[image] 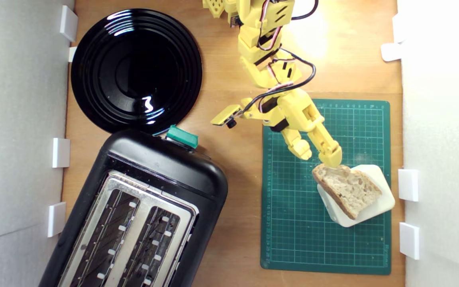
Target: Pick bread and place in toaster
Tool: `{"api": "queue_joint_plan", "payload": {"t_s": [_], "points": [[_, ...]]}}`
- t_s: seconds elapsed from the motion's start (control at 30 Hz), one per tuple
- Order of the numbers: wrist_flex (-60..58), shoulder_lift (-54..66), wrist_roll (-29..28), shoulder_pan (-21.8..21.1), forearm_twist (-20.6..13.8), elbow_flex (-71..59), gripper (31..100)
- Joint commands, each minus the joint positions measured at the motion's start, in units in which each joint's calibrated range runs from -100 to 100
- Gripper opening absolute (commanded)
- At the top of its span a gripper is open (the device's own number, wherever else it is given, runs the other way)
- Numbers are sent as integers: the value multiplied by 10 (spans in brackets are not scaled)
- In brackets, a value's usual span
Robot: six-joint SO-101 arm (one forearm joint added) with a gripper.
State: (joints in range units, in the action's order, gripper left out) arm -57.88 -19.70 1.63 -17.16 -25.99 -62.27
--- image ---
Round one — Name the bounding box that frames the yellow wrist camera mount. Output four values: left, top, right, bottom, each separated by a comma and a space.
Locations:
211, 104, 243, 129

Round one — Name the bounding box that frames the green toaster lever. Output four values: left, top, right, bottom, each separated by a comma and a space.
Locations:
166, 125, 199, 149

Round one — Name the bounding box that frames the white rounded block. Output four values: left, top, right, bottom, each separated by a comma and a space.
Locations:
317, 164, 396, 228

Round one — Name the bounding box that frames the black round plate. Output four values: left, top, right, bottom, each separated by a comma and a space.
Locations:
71, 9, 203, 135

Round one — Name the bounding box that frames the black two-slot toaster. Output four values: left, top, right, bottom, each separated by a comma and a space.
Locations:
38, 128, 229, 287

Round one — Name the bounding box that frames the black and red cable bundle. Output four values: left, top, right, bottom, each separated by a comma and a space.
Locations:
235, 0, 320, 116

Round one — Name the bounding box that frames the brown bread slice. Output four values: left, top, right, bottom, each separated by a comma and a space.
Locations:
312, 163, 383, 220

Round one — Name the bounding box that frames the green cutting mat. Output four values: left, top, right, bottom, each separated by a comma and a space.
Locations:
260, 98, 392, 275

